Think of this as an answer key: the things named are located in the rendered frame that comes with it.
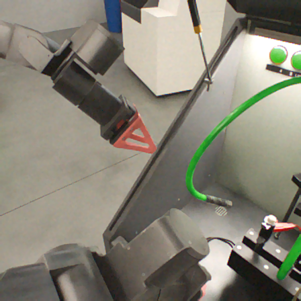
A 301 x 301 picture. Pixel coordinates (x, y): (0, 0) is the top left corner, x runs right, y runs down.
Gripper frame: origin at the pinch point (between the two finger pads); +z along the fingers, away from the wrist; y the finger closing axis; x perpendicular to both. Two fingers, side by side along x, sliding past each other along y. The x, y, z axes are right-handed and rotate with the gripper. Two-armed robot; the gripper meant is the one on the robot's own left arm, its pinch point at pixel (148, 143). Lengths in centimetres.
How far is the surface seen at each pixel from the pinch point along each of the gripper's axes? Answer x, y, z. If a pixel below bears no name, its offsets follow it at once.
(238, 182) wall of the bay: -3, 35, 53
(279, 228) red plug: -4.3, -2.0, 39.2
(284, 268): -1.6, -19.0, 25.6
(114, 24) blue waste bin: -40, 613, 3
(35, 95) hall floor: 110, 335, -28
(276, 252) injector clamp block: 1.2, -0.8, 47.5
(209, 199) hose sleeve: 1.7, 1.4, 21.0
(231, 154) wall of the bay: -9, 38, 43
